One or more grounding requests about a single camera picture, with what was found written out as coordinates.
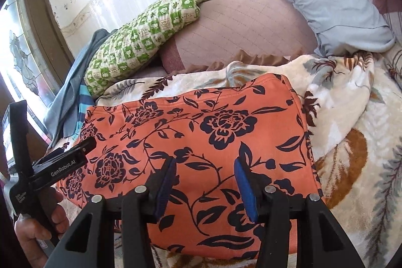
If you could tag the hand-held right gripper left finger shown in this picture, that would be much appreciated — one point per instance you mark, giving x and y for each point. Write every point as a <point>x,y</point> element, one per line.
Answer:
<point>166,189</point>

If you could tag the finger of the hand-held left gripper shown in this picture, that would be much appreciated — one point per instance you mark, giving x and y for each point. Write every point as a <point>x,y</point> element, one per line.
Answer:
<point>81,147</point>

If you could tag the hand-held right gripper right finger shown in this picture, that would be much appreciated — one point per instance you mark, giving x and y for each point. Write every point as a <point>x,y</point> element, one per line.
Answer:
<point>246,192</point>

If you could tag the orange floral blouse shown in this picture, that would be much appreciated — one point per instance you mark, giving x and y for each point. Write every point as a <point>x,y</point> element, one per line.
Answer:
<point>219,130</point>

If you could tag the person's left hand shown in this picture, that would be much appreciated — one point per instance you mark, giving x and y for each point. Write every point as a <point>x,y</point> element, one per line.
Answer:
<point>29,236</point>

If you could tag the teal striped cloth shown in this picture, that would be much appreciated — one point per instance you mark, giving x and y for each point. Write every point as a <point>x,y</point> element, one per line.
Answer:
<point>84,104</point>

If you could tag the blue grey garment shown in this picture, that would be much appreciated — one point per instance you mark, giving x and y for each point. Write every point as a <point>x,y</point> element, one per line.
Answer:
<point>72,92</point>

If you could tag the green checked pillow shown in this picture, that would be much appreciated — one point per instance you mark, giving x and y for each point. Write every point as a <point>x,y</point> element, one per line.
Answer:
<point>141,35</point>

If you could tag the cream leaf print blanket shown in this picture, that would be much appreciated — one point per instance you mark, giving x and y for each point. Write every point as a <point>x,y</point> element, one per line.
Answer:
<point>342,104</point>

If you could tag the brown wooden door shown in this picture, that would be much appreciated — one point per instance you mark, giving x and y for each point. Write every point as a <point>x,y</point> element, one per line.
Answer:
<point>47,20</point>

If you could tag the pink bolster pillow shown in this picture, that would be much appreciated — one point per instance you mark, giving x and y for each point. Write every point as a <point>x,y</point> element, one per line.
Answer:
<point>238,29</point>

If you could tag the striped pillow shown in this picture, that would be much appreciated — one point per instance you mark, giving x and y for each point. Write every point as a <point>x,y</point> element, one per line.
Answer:
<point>396,67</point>

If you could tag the light blue pillow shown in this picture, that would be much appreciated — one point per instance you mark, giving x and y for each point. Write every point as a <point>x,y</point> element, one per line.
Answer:
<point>329,4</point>

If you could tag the pink maroon sheet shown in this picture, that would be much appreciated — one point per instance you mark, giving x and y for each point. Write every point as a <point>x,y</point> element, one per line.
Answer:
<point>383,1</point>

